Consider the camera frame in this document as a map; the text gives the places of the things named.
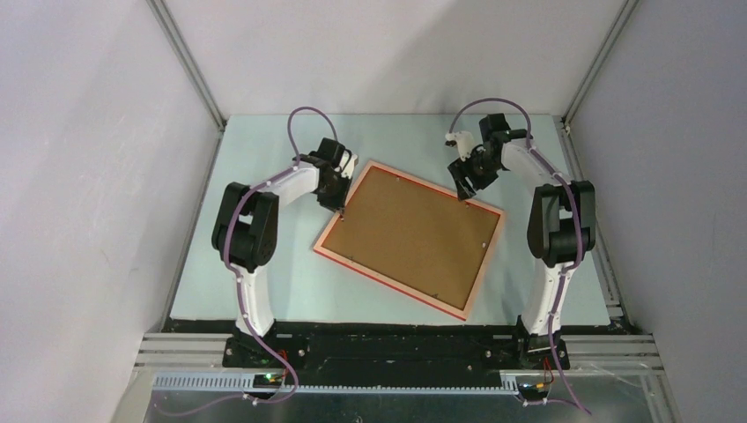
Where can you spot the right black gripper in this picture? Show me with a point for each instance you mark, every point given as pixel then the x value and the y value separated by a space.
pixel 461 169

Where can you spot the brown backing board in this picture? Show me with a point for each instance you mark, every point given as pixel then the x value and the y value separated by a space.
pixel 411 233

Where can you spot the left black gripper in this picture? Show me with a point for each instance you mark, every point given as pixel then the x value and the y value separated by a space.
pixel 337 204

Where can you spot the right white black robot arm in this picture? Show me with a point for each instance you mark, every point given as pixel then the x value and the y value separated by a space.
pixel 561 226

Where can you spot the grey slotted cable duct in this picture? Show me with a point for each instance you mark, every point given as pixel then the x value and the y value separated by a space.
pixel 252 383

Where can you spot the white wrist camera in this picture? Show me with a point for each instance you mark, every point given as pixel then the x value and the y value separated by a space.
pixel 463 141
pixel 347 164

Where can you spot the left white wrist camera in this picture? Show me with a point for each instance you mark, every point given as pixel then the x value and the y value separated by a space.
pixel 347 164

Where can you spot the red wooden picture frame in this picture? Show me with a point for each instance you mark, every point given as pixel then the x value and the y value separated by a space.
pixel 385 286

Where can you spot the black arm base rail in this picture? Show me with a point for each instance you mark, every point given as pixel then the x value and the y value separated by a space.
pixel 378 355

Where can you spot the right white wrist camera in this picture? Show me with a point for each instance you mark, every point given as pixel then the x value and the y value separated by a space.
pixel 463 141

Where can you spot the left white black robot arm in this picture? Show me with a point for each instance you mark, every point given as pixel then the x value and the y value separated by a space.
pixel 246 228

